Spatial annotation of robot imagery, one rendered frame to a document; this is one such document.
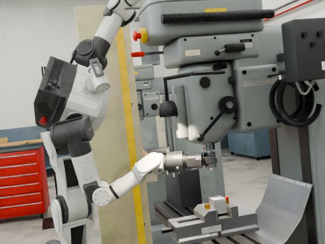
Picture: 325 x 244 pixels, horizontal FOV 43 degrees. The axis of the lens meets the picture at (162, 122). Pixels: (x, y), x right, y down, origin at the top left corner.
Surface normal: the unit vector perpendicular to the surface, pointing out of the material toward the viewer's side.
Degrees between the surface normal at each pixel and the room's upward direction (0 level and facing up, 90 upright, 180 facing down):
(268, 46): 90
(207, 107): 90
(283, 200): 63
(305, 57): 90
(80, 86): 58
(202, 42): 90
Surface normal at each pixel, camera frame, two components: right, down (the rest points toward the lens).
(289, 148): -0.96, 0.11
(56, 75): 0.43, -0.54
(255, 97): 0.27, 0.02
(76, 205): 0.55, -0.18
